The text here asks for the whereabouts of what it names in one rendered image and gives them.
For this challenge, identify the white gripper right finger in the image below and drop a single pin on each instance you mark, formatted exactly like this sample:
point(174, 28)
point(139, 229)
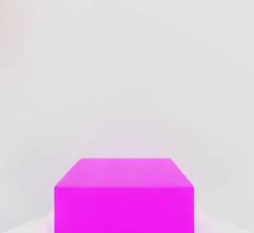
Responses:
point(206, 225)

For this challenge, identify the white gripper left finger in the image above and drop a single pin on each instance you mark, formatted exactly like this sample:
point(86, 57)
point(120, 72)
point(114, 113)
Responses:
point(42, 226)

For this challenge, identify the small magenta cube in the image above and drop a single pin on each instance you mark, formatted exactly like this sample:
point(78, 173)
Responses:
point(124, 207)

